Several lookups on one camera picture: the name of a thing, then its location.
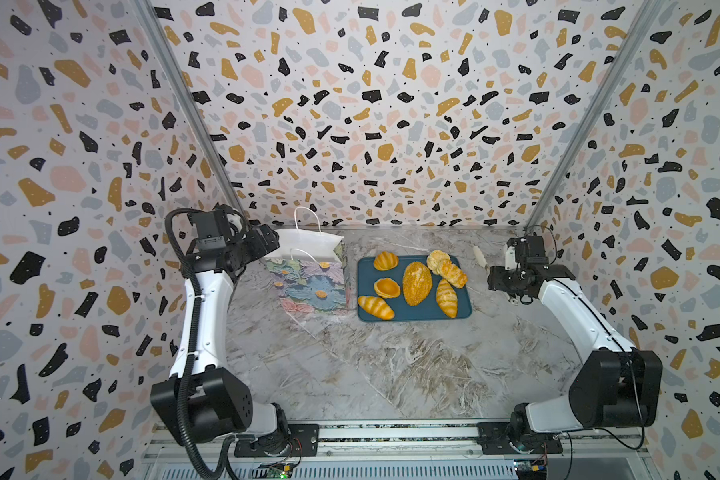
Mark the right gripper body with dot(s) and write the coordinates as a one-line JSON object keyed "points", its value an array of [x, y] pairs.
{"points": [[498, 279]]}

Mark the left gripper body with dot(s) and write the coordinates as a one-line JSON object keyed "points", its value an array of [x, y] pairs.
{"points": [[251, 247]]}

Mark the floral paper gift bag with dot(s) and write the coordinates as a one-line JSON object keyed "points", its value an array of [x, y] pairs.
{"points": [[308, 271]]}

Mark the striped round bun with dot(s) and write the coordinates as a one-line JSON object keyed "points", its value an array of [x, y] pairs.
{"points": [[385, 261]]}

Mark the golden shell bread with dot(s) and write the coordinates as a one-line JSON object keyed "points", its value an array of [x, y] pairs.
{"points": [[387, 288]]}

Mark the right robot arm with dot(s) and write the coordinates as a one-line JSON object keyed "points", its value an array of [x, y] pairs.
{"points": [[617, 385]]}

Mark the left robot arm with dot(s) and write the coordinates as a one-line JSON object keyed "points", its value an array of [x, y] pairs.
{"points": [[202, 399]]}

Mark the twisted cheese bread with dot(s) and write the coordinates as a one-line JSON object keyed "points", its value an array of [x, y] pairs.
{"points": [[453, 274]]}

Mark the striped croissant roll right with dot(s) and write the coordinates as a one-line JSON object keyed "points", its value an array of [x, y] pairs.
{"points": [[447, 299]]}

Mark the striped croissant roll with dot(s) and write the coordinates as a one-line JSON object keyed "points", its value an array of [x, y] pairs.
{"points": [[376, 307], [447, 299]]}

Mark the large seeded oval loaf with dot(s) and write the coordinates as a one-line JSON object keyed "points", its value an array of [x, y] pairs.
{"points": [[417, 283]]}

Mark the teal plastic tray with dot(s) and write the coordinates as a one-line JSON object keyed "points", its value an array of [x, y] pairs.
{"points": [[428, 310]]}

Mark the striped croissant roll left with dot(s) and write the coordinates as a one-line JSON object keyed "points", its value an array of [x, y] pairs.
{"points": [[376, 307]]}

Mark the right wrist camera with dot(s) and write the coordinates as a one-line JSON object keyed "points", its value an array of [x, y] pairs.
{"points": [[523, 252]]}

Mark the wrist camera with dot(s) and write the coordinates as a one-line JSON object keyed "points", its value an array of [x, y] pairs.
{"points": [[523, 252], [212, 228]]}

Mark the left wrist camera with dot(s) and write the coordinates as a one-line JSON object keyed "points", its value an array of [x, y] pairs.
{"points": [[212, 228]]}

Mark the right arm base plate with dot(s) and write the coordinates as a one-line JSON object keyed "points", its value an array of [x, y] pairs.
{"points": [[506, 438]]}

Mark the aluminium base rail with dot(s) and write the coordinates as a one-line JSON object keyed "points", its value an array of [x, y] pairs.
{"points": [[440, 449]]}

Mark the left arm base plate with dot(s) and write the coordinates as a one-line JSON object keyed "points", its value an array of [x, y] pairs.
{"points": [[297, 441]]}

